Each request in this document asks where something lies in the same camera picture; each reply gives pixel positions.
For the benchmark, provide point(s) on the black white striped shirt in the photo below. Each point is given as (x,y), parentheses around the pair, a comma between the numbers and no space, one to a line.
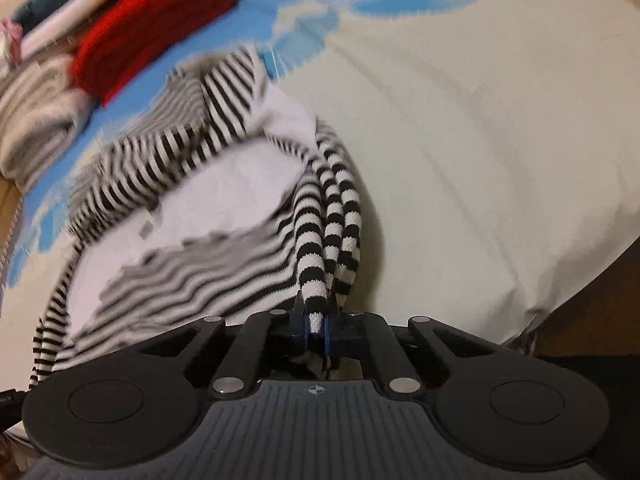
(310,240)

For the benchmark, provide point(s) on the wooden headboard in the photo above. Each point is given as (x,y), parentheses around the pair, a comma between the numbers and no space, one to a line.
(6,220)

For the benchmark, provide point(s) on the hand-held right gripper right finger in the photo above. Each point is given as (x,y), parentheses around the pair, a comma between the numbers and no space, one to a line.
(327,335)

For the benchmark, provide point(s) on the red folded knit blanket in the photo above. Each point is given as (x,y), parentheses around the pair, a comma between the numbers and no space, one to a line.
(150,30)

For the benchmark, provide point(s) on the cream folded fleece blanket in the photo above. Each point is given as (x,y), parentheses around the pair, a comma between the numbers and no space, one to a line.
(35,120)

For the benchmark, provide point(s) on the white folded cloth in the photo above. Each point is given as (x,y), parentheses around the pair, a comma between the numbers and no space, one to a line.
(65,25)

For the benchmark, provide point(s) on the dark teal folded garment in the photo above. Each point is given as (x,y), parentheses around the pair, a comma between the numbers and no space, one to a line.
(50,2)

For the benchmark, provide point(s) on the pink cloth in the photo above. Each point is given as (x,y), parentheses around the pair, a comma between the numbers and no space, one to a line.
(10,40)

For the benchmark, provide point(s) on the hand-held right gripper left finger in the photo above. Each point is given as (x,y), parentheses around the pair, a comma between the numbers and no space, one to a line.
(302,332)

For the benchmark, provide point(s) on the wooden bed frame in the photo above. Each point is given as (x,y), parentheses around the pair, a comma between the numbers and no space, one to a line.
(600,310)

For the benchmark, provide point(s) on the blue cream printed bed sheet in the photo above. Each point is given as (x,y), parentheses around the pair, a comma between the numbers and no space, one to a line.
(450,160)

